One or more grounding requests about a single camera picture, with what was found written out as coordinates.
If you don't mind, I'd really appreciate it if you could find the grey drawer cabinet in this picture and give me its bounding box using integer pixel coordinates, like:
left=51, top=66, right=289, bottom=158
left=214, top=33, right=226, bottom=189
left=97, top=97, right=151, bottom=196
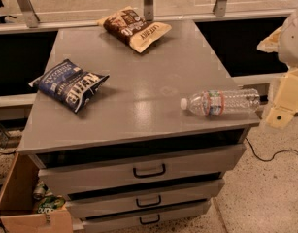
left=17, top=18, right=261, bottom=233

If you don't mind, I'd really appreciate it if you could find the middle grey drawer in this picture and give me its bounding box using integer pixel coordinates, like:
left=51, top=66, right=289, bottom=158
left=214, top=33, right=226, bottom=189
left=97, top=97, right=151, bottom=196
left=66, top=179, right=224, bottom=218

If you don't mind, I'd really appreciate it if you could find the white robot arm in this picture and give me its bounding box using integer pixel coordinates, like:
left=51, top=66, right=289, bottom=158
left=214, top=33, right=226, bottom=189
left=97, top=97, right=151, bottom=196
left=257, top=7, right=298, bottom=129

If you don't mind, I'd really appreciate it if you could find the black floor cable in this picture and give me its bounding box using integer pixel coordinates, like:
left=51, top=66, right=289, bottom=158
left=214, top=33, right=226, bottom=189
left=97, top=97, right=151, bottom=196
left=245, top=137, right=298, bottom=163

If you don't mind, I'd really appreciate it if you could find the right metal window bracket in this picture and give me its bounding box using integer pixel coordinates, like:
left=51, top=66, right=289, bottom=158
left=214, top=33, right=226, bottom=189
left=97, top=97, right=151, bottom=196
left=213, top=0, right=227, bottom=17

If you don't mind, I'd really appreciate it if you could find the brown chip bag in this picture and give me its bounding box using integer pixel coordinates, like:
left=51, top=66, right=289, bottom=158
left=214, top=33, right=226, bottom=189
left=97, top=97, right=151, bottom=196
left=97, top=6, right=172, bottom=53

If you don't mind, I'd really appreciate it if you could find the top grey drawer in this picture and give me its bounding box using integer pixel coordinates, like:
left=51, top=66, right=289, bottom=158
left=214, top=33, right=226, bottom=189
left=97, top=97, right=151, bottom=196
left=39, top=144, right=246, bottom=195

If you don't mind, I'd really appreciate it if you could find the metal window bracket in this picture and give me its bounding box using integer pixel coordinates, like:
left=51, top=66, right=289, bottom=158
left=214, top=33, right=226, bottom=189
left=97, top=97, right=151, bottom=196
left=143, top=0, right=154, bottom=21
left=17, top=0, right=40, bottom=28
left=213, top=0, right=227, bottom=17

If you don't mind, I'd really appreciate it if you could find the bottom grey drawer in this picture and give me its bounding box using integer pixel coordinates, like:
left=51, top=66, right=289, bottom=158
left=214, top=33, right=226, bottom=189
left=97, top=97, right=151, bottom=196
left=83, top=200, right=211, bottom=233

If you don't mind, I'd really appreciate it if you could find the left metal window bracket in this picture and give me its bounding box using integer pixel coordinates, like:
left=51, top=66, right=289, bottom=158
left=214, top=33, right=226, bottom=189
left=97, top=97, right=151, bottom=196
left=17, top=0, right=40, bottom=28

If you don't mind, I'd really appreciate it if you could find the middle metal window bracket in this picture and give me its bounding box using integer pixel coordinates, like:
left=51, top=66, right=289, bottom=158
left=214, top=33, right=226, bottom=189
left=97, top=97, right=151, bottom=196
left=143, top=0, right=154, bottom=21

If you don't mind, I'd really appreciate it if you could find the blue kettle chip bag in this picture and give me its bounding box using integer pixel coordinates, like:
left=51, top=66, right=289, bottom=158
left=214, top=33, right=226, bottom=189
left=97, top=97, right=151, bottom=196
left=29, top=59, right=110, bottom=114

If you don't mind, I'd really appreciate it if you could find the cardboard box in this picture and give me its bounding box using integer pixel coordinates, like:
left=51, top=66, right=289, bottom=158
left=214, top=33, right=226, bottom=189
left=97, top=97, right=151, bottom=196
left=0, top=153, right=73, bottom=233

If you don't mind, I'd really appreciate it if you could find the metal can in box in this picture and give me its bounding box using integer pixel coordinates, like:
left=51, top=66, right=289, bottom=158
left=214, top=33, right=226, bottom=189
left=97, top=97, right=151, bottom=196
left=33, top=182, right=48, bottom=200

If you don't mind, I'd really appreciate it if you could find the clear plastic water bottle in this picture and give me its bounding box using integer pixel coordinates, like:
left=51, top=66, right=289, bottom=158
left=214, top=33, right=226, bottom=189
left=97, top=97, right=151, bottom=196
left=180, top=88, right=260, bottom=117

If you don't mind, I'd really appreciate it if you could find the grey drawer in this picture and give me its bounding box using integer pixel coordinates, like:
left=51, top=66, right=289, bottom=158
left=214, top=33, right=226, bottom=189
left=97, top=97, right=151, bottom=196
left=39, top=144, right=246, bottom=195
left=66, top=179, right=224, bottom=218
left=83, top=200, right=211, bottom=233

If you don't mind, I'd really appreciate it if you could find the green snack bag in box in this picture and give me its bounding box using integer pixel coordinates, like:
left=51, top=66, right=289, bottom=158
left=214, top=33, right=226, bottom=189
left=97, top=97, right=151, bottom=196
left=36, top=195, right=65, bottom=214

